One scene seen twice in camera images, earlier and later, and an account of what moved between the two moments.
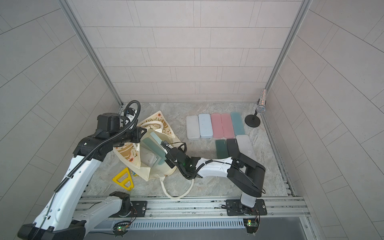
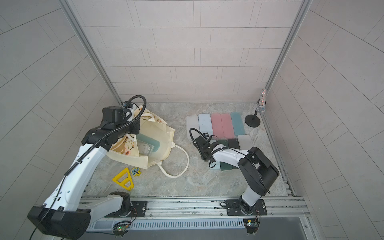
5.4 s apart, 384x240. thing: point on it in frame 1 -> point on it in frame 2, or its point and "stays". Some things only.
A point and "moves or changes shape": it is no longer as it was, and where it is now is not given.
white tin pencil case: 245,146 stays
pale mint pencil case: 205,125 stays
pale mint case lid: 156,146 moves or changes shape
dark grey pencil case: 233,147 stays
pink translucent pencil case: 227,126 stays
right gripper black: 168,159 -> 202,155
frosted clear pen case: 147,157 moves or changes shape
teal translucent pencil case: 237,123 stays
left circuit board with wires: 121,228 stays
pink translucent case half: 217,126 stays
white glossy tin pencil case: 192,127 stays
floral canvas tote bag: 132,154 moves or changes shape
